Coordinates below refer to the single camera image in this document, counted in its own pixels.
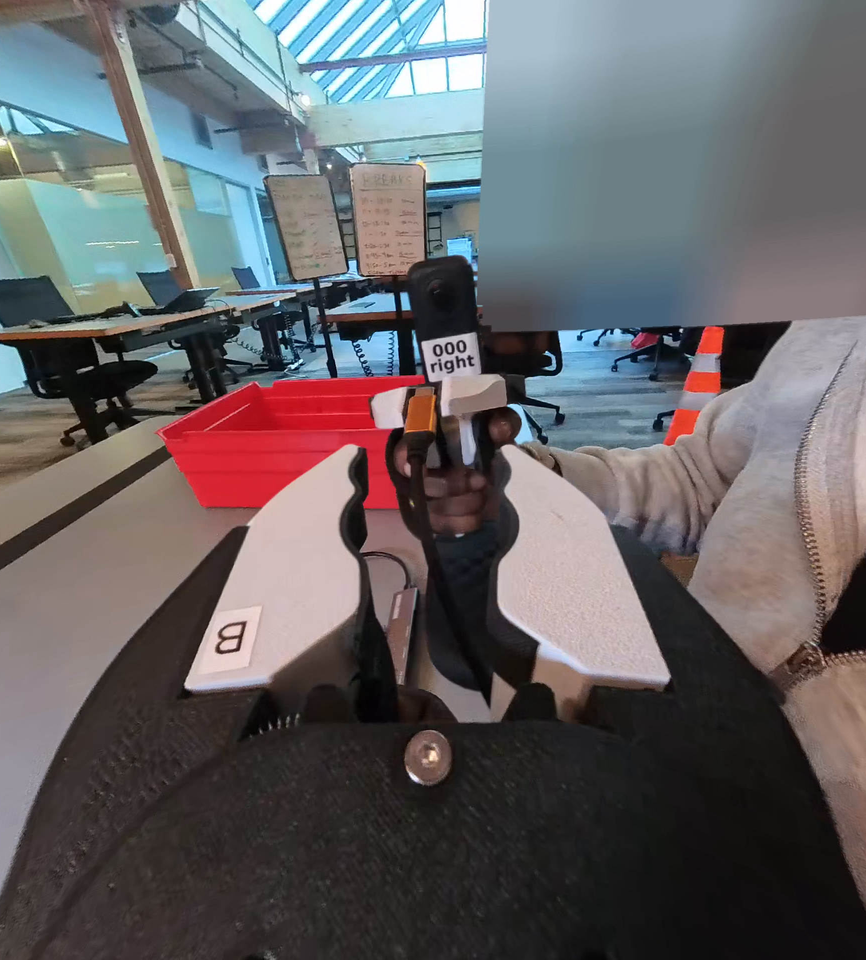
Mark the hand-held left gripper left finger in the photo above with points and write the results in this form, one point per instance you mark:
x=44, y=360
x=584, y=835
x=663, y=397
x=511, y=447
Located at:
x=298, y=585

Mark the orange traffic cone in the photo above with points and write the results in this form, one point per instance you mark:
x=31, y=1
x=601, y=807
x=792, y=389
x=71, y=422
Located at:
x=699, y=382

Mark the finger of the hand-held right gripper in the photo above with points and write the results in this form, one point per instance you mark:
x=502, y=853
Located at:
x=389, y=409
x=478, y=394

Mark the black office chair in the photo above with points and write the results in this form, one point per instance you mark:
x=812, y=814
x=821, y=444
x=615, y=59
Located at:
x=170, y=289
x=50, y=360

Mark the wooden top desk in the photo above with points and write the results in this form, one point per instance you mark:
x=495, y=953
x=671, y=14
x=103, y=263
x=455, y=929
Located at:
x=103, y=324

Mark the person's right hand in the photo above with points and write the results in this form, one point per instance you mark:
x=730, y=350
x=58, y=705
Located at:
x=455, y=506

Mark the red plastic bin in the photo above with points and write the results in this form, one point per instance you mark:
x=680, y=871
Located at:
x=268, y=457

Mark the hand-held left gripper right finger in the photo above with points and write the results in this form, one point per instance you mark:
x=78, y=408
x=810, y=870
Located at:
x=575, y=592

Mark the black mesh pad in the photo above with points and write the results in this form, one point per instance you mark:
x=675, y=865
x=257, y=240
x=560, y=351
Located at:
x=463, y=600

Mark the handwritten whiteboard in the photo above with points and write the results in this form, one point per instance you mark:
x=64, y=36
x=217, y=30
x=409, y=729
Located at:
x=307, y=225
x=388, y=217

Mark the person's right forearm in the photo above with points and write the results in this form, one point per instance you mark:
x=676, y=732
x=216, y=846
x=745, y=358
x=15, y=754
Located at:
x=665, y=480

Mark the grey usb hub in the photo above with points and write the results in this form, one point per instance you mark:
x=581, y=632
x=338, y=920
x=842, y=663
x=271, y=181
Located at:
x=401, y=630

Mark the brown office chair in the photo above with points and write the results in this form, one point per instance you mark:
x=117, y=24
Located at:
x=530, y=352

